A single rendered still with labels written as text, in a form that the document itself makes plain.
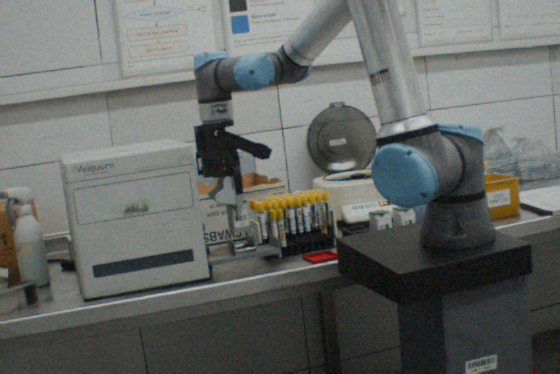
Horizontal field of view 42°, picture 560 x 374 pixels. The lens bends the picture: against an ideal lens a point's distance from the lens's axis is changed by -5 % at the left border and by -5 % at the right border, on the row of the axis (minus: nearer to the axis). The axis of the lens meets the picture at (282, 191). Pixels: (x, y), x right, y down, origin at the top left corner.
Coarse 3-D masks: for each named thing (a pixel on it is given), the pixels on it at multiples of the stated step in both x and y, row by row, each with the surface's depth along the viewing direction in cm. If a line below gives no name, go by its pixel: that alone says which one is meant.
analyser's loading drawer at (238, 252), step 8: (248, 240) 174; (272, 240) 175; (280, 240) 171; (232, 248) 170; (240, 248) 174; (248, 248) 169; (256, 248) 170; (264, 248) 173; (272, 248) 172; (280, 248) 171; (208, 256) 171; (216, 256) 170; (224, 256) 169; (232, 256) 168; (240, 256) 168; (248, 256) 169; (256, 256) 170; (280, 256) 171; (216, 264) 167
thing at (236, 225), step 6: (246, 204) 169; (228, 210) 170; (234, 210) 168; (246, 210) 169; (228, 216) 171; (234, 216) 168; (246, 216) 169; (228, 222) 172; (234, 222) 168; (240, 222) 169; (246, 222) 169; (234, 228) 168; (240, 228) 169; (246, 228) 169
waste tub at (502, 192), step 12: (492, 180) 204; (504, 180) 191; (516, 180) 192; (492, 192) 190; (504, 192) 191; (516, 192) 192; (492, 204) 191; (504, 204) 192; (516, 204) 193; (492, 216) 191; (504, 216) 192
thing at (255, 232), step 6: (330, 210) 194; (306, 216) 191; (252, 222) 192; (258, 222) 189; (270, 222) 188; (336, 222) 194; (252, 228) 193; (258, 228) 187; (288, 228) 192; (300, 228) 191; (336, 228) 194; (252, 234) 193; (258, 234) 188; (270, 234) 189; (330, 234) 194; (336, 234) 194; (258, 240) 189
